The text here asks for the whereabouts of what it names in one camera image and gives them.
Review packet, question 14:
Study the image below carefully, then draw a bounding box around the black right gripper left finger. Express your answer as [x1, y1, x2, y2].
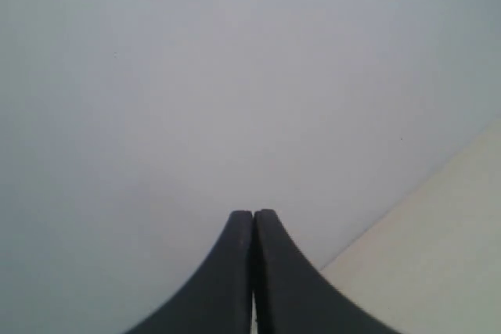
[129, 210, 253, 334]

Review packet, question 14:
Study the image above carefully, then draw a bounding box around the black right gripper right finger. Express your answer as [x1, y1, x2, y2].
[254, 209, 395, 334]

